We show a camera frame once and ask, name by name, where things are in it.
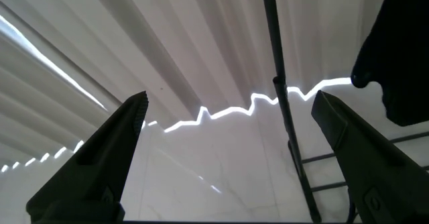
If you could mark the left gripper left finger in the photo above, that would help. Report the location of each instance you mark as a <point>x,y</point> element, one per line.
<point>107,177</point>

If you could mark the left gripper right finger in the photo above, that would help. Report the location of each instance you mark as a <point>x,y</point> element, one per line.
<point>402,190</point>

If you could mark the black garment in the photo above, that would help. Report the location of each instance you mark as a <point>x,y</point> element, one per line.
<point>402,49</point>

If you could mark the black clothes rack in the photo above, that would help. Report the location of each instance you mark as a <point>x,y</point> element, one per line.
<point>278,49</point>

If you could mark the white curtain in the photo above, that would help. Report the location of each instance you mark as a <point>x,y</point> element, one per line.
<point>184,49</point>

